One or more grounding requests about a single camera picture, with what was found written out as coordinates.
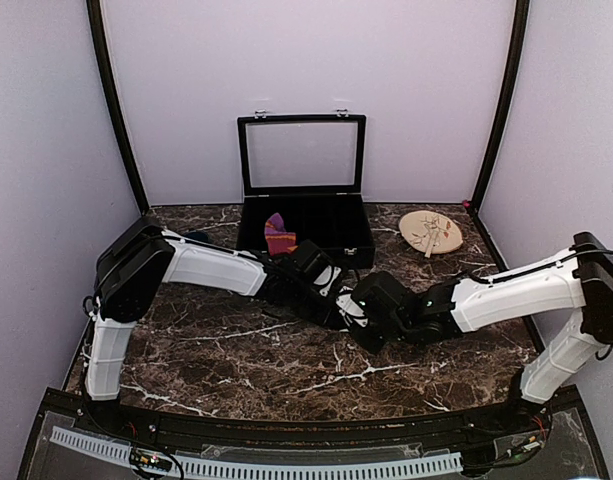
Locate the dark blue cup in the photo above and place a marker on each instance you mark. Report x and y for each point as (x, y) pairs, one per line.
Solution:
(198, 235)

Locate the black frame post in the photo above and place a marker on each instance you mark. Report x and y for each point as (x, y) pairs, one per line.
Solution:
(519, 25)
(106, 74)

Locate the black storage box with lid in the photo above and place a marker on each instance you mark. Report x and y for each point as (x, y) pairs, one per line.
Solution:
(307, 168)

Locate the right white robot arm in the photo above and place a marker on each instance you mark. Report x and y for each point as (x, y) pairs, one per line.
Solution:
(580, 278)

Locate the maroon orange purple sock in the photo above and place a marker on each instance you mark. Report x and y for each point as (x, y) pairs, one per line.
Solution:
(279, 240)

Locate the left black frame post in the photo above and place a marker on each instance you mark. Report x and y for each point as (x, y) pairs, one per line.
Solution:
(106, 74)

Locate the right black frame post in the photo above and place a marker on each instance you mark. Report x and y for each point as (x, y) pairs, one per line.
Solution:
(519, 25)

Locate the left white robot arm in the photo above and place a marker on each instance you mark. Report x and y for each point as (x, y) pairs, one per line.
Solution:
(130, 272)

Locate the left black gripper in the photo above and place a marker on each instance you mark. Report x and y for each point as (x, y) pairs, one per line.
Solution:
(322, 317)

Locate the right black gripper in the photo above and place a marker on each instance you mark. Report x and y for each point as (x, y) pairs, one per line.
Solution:
(372, 344)

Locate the black front rail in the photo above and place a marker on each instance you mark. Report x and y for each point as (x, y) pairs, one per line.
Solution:
(170, 430)

